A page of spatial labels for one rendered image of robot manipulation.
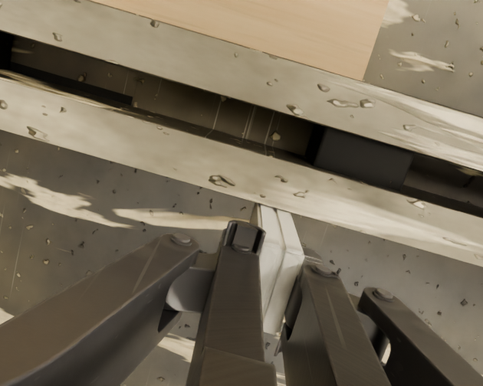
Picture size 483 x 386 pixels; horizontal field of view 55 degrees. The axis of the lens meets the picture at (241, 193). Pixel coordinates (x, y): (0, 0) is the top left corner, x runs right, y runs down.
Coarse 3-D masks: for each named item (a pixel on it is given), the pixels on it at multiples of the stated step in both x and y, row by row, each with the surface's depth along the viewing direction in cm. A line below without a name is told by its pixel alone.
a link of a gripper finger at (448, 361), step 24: (384, 312) 13; (408, 312) 13; (408, 336) 12; (432, 336) 12; (408, 360) 11; (432, 360) 11; (456, 360) 11; (408, 384) 11; (432, 384) 10; (456, 384) 10; (480, 384) 10
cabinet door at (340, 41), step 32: (96, 0) 23; (128, 0) 23; (160, 0) 23; (192, 0) 23; (224, 0) 23; (256, 0) 22; (288, 0) 22; (320, 0) 22; (352, 0) 22; (384, 0) 22; (224, 32) 23; (256, 32) 23; (288, 32) 23; (320, 32) 23; (352, 32) 23; (320, 64) 23; (352, 64) 23
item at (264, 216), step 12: (264, 204) 20; (252, 216) 21; (264, 216) 18; (264, 228) 16; (276, 228) 17; (264, 240) 15; (276, 240) 15; (264, 252) 15; (276, 252) 15; (264, 264) 15; (276, 264) 15; (264, 276) 15; (264, 288) 15; (264, 300) 15
